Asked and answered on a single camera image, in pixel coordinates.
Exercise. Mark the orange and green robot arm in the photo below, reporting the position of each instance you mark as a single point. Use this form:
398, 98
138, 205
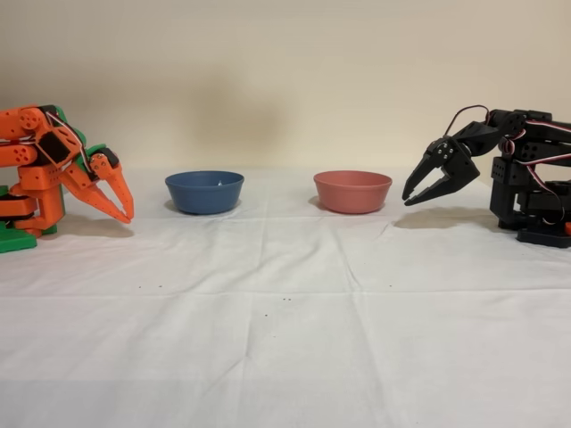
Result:
31, 178

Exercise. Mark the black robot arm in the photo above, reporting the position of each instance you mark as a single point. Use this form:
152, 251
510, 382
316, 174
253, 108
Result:
531, 178

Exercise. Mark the pink bowl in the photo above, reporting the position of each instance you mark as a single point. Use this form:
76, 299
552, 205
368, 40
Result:
352, 191

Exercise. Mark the blue bowl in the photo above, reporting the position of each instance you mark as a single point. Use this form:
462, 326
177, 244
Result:
205, 194

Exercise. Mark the white tablecloth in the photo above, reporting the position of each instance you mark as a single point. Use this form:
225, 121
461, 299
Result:
285, 334

